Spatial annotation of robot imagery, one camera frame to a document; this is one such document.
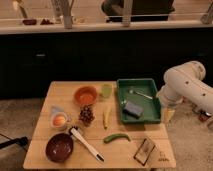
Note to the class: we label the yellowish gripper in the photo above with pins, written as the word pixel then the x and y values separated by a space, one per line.
pixel 168 114

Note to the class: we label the green pepper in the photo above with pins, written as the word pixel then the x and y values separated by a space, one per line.
pixel 113 137

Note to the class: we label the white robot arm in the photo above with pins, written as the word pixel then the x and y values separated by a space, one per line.
pixel 185 81

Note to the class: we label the red orange bowl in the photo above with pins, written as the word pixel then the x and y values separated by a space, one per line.
pixel 86 95

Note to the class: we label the dark maroon bowl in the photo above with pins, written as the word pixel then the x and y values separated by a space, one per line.
pixel 59 148

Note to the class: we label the grey sponge block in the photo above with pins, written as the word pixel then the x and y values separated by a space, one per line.
pixel 133 109

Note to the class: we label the green plastic tray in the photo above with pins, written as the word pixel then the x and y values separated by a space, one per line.
pixel 151 108

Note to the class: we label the items on floor right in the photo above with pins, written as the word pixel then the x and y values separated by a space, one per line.
pixel 203 116

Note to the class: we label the dark rectangular card box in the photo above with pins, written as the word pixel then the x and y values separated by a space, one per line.
pixel 144 151

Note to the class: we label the metal spoon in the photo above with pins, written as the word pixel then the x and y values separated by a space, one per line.
pixel 141 94

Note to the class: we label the yellow banana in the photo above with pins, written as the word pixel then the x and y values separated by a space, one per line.
pixel 106 115

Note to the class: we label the light green cup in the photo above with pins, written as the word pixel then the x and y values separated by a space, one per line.
pixel 106 90

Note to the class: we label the bunch of purple grapes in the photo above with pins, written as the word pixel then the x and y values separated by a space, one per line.
pixel 86 115

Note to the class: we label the wooden folding table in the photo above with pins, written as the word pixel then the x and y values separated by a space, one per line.
pixel 117 154

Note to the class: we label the black stand on floor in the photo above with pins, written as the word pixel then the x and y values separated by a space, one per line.
pixel 22 141

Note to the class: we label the white handled kitchen tool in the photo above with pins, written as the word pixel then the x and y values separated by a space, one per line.
pixel 74 131

